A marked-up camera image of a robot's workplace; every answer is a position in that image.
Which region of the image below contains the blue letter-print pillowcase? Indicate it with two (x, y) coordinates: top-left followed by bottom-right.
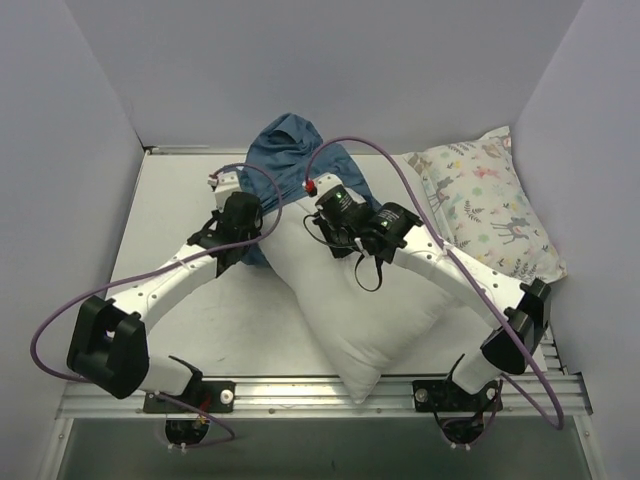
(237, 112), (384, 271)

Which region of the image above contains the white pillow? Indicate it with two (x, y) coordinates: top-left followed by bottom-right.
(259, 200), (455, 404)

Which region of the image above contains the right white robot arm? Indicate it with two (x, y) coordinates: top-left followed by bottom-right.
(313, 175), (551, 409)

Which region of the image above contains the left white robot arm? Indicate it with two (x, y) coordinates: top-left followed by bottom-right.
(67, 192), (262, 411)

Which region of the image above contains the floral deer-print pillow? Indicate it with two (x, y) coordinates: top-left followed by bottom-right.
(402, 126), (567, 283)

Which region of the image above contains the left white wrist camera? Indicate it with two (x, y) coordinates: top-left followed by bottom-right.
(207, 172), (242, 211)

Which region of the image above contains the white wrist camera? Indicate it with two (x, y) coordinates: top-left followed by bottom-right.
(207, 172), (242, 211)
(303, 173), (343, 198)

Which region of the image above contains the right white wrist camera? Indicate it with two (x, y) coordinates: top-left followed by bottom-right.
(303, 173), (343, 198)

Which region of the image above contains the rear aluminium rail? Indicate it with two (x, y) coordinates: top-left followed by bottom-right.
(146, 145), (211, 155)

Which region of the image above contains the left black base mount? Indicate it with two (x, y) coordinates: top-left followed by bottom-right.
(143, 380), (236, 414)

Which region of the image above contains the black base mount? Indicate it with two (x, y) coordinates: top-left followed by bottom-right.
(412, 379), (478, 413)
(143, 380), (236, 414)

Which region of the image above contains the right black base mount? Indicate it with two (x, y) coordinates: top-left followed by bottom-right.
(412, 379), (478, 413)

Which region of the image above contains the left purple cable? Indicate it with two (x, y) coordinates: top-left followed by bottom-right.
(30, 162), (284, 449)

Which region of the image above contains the purple cable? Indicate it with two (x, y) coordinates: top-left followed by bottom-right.
(305, 136), (566, 431)
(30, 162), (284, 449)

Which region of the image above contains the front aluminium rail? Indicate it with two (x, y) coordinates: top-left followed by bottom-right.
(56, 373), (593, 420)

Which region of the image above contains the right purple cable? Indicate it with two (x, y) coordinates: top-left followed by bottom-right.
(305, 136), (566, 431)

